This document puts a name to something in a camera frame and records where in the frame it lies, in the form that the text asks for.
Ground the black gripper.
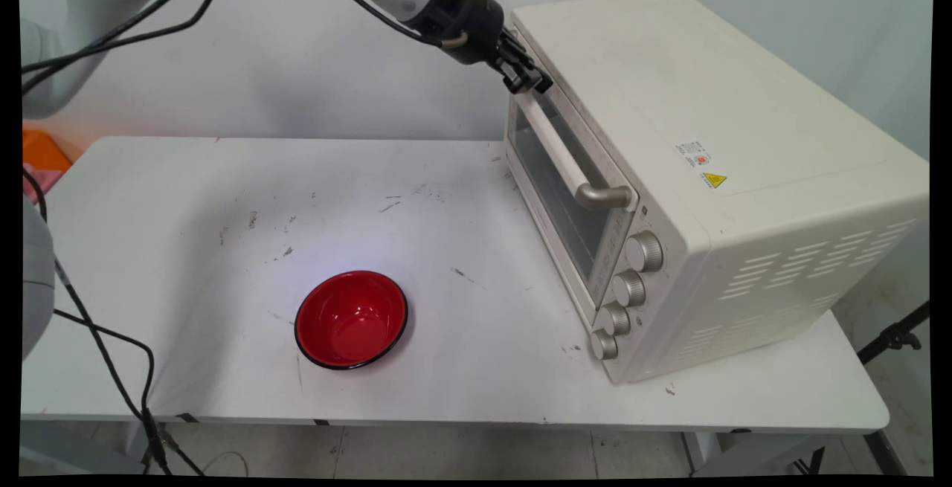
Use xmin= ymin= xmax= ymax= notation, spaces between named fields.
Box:
xmin=405 ymin=0 xmax=555 ymax=95

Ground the glass oven door with handle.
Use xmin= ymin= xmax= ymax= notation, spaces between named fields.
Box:
xmin=504 ymin=86 xmax=639 ymax=326

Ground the white label with red mark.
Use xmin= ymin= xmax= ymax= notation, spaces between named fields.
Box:
xmin=675 ymin=141 xmax=713 ymax=170

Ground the silver oven knob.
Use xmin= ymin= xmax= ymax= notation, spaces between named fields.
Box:
xmin=625 ymin=231 xmax=665 ymax=274
xmin=589 ymin=329 xmax=620 ymax=361
xmin=599 ymin=302 xmax=633 ymax=337
xmin=611 ymin=270 xmax=648 ymax=308

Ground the cream toaster oven body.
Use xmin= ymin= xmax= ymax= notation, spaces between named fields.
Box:
xmin=509 ymin=0 xmax=932 ymax=386

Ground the red bowl with black rim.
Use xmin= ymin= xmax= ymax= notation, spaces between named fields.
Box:
xmin=294 ymin=271 xmax=409 ymax=371

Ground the black tripod stand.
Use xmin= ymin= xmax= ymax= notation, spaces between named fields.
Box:
xmin=855 ymin=300 xmax=932 ymax=366

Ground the orange box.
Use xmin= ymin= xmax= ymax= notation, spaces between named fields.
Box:
xmin=22 ymin=129 xmax=74 ymax=175

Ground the pink object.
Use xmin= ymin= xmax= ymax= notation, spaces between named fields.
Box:
xmin=22 ymin=170 xmax=62 ymax=204

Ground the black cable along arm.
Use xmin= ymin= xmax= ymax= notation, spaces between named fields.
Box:
xmin=21 ymin=0 xmax=240 ymax=97
xmin=21 ymin=0 xmax=218 ymax=76

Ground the black cable over table edge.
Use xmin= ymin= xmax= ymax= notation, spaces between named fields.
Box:
xmin=21 ymin=166 xmax=208 ymax=477

